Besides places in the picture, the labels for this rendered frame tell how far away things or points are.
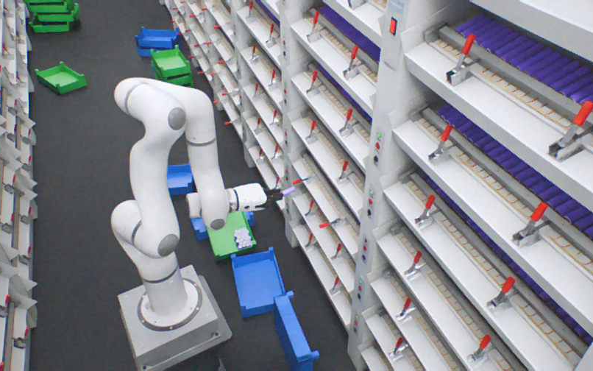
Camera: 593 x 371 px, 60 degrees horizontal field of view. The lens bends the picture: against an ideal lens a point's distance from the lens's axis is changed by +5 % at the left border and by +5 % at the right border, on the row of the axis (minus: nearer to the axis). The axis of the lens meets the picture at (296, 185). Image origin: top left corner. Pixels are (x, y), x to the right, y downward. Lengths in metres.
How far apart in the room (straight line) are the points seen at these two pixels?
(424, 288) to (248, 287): 1.10
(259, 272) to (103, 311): 0.69
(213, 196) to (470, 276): 0.79
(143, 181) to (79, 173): 1.75
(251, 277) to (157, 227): 0.97
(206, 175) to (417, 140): 0.68
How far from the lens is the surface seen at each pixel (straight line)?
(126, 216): 1.55
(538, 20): 0.88
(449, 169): 1.14
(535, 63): 1.04
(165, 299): 1.72
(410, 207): 1.32
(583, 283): 0.98
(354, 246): 1.74
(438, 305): 1.38
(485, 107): 0.99
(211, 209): 1.57
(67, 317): 2.43
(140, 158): 1.40
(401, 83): 1.20
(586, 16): 0.84
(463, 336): 1.34
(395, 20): 1.17
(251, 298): 2.28
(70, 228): 2.82
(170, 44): 4.29
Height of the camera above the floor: 1.81
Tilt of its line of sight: 40 degrees down
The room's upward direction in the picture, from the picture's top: straight up
